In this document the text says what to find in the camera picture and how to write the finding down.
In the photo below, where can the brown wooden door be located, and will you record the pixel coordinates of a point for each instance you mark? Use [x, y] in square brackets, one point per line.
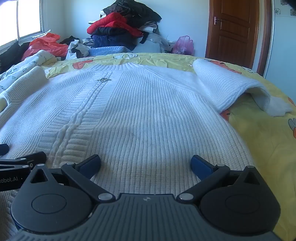
[233, 34]

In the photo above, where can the pile of dark and red clothes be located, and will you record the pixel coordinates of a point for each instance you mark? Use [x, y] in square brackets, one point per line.
[108, 22]

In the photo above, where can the yellow carrot print bedsheet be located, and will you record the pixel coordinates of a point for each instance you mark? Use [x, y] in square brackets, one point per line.
[266, 134]

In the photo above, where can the white script print quilt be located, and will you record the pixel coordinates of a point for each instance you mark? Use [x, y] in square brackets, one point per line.
[27, 62]

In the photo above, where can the black clothes pile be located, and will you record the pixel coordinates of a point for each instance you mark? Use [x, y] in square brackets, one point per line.
[134, 11]

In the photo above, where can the red plastic bag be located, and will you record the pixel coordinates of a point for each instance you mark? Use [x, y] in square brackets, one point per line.
[46, 44]

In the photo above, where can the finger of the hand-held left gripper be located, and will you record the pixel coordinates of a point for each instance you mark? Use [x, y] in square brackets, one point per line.
[34, 158]
[4, 149]

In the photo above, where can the black garment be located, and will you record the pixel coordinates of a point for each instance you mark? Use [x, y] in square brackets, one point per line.
[70, 39]

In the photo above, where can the pink plastic bag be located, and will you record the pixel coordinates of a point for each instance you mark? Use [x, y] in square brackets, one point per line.
[183, 45]

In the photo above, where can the window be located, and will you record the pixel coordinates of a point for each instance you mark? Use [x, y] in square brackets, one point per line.
[27, 16]

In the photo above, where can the white knitted sweater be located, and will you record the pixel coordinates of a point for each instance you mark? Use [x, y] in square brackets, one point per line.
[143, 111]

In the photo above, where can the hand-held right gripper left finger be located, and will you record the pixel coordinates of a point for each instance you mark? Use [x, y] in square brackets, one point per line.
[89, 166]

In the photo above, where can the brown door frame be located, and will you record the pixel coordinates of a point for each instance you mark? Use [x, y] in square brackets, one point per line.
[266, 34]

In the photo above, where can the black cloth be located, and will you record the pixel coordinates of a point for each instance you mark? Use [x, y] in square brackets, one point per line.
[9, 55]

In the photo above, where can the navy jacket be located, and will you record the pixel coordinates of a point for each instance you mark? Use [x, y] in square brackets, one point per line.
[111, 39]

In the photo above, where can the light blue knitted blanket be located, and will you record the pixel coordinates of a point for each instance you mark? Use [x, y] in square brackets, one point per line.
[108, 50]

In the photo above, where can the white plastic bag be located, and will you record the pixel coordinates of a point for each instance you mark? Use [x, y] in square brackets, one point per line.
[79, 49]

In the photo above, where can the houndstooth cloth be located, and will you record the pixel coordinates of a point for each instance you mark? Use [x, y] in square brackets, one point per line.
[87, 42]

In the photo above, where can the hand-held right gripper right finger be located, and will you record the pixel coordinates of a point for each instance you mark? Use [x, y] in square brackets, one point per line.
[201, 166]

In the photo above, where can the pale grey bag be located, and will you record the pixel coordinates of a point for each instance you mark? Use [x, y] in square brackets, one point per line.
[148, 47]

